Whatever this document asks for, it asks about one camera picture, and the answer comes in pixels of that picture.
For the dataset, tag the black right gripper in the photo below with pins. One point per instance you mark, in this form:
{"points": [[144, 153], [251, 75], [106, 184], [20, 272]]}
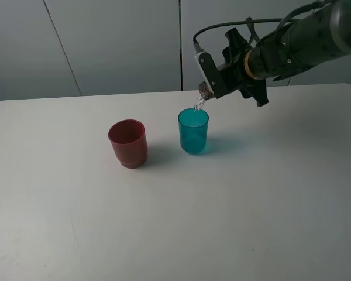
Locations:
{"points": [[246, 69]]}

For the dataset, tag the teal translucent plastic cup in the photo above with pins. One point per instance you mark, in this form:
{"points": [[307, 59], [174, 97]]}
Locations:
{"points": [[193, 128]]}

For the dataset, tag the red plastic cup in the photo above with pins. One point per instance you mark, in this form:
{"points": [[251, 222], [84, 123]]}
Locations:
{"points": [[128, 139]]}

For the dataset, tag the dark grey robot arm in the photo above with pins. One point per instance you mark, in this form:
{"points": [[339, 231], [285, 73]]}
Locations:
{"points": [[307, 37]]}

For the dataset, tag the smoky translucent water bottle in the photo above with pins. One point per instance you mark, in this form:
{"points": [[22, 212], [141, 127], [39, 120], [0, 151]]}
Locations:
{"points": [[205, 92]]}

